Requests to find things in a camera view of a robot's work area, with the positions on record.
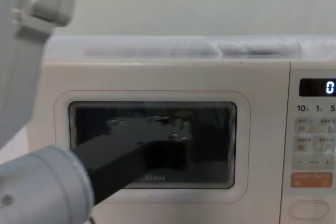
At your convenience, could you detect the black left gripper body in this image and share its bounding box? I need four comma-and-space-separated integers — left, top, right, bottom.
69, 115, 193, 206

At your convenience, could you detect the cream microwave oven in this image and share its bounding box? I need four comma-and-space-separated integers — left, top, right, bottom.
41, 35, 336, 224

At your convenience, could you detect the oven control panel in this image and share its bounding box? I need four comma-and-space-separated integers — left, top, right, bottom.
290, 62, 336, 224

